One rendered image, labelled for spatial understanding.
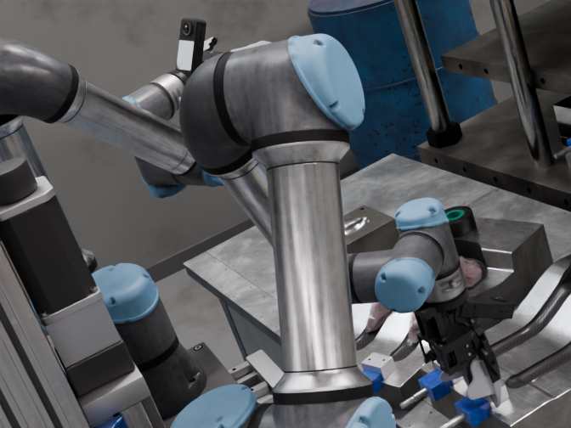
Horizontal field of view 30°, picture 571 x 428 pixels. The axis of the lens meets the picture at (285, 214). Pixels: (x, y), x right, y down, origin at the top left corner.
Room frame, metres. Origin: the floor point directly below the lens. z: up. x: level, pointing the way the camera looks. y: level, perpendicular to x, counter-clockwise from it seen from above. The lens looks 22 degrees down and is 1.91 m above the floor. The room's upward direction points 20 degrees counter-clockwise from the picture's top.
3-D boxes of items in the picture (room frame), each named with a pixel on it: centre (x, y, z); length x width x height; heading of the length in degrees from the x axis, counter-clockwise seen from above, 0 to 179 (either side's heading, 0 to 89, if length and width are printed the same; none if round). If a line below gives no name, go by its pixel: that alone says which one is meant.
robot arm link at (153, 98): (1.84, 0.18, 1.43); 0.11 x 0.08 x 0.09; 131
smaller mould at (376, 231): (2.32, -0.12, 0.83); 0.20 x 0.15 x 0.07; 109
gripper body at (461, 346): (1.44, -0.18, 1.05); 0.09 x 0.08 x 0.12; 109
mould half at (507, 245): (1.88, -0.21, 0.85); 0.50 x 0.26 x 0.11; 127
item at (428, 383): (1.53, -0.13, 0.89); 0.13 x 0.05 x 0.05; 109
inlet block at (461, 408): (1.43, -0.17, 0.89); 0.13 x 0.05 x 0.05; 110
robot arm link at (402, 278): (1.36, -0.12, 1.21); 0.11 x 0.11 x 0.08; 60
